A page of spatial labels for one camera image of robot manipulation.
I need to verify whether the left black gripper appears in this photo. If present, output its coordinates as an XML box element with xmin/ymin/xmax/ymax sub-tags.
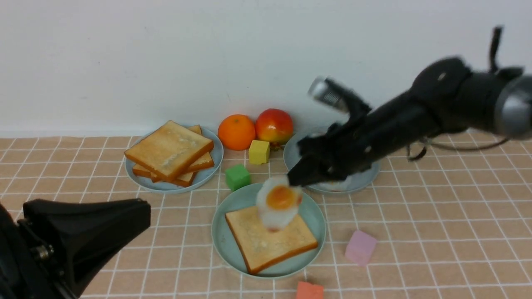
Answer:
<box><xmin>23</xmin><ymin>199</ymin><xmax>151</xmax><ymax>297</ymax></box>

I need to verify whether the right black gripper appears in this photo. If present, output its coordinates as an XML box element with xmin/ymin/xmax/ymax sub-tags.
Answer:
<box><xmin>288</xmin><ymin>93</ymin><xmax>441</xmax><ymax>186</ymax></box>

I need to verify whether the fried egg toy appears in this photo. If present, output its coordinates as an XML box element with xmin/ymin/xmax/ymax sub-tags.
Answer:
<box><xmin>255</xmin><ymin>175</ymin><xmax>303</xmax><ymax>232</ymax></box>

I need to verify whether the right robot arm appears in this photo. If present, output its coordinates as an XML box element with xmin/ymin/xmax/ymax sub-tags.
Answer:
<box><xmin>288</xmin><ymin>56</ymin><xmax>531</xmax><ymax>186</ymax></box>

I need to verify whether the blue egg plate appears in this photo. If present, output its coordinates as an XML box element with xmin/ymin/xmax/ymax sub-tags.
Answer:
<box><xmin>283</xmin><ymin>126</ymin><xmax>380</xmax><ymax>195</ymax></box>

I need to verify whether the red yellow apple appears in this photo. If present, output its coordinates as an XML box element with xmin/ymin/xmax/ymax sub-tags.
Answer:
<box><xmin>255</xmin><ymin>108</ymin><xmax>294</xmax><ymax>145</ymax></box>

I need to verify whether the yellow foam cube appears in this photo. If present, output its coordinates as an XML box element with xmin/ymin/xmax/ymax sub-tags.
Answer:
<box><xmin>248</xmin><ymin>140</ymin><xmax>270</xmax><ymax>165</ymax></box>

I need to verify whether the pink foam cube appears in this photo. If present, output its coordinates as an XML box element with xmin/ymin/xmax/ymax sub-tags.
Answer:
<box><xmin>345</xmin><ymin>230</ymin><xmax>377</xmax><ymax>267</ymax></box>

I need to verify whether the orange fruit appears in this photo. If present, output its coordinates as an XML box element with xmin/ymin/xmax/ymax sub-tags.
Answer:
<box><xmin>218</xmin><ymin>114</ymin><xmax>256</xmax><ymax>151</ymax></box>

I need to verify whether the green center plate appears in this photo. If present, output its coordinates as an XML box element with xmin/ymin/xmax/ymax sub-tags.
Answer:
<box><xmin>211</xmin><ymin>183</ymin><xmax>327</xmax><ymax>279</ymax></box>

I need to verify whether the green foam cube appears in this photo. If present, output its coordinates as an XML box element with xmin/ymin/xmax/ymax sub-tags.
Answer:
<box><xmin>225</xmin><ymin>164</ymin><xmax>251</xmax><ymax>192</ymax></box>

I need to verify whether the blue toast plate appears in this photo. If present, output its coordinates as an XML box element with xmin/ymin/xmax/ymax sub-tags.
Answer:
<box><xmin>125</xmin><ymin>126</ymin><xmax>224</xmax><ymax>194</ymax></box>

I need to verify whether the orange foam cube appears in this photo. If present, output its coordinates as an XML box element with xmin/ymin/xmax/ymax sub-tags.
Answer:
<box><xmin>295</xmin><ymin>281</ymin><xmax>324</xmax><ymax>299</ymax></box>

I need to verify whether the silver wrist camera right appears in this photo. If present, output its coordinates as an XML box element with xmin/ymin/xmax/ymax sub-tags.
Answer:
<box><xmin>307</xmin><ymin>76</ymin><xmax>372</xmax><ymax>120</ymax></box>

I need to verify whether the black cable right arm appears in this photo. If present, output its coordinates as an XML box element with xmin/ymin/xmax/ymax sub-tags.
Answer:
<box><xmin>406</xmin><ymin>26</ymin><xmax>510</xmax><ymax>162</ymax></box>

